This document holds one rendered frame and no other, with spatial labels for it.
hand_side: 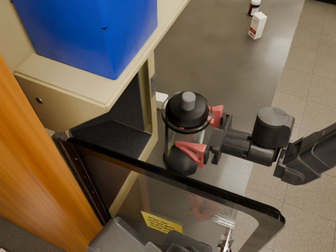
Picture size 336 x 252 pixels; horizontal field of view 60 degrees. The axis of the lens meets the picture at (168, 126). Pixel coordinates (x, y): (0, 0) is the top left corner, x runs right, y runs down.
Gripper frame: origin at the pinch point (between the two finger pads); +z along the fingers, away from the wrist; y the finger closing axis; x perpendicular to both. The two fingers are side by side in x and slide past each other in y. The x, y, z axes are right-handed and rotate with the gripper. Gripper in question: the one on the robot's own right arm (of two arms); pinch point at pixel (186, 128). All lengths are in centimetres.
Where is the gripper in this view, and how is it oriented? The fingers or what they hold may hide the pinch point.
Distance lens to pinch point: 67.1
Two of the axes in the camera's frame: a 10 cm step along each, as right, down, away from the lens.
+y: -4.0, 7.5, -5.3
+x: 0.8, 6.1, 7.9
